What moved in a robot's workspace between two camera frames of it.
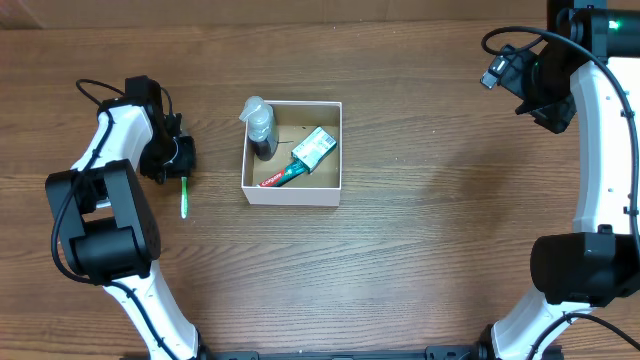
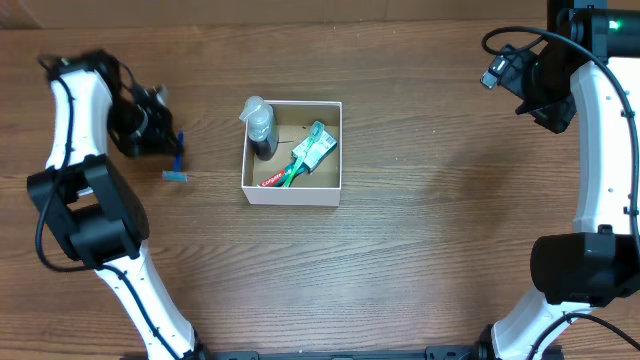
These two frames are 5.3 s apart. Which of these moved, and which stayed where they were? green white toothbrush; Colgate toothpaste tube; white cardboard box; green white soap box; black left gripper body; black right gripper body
Moved: green white toothbrush; black left gripper body
Stayed: green white soap box; white cardboard box; black right gripper body; Colgate toothpaste tube
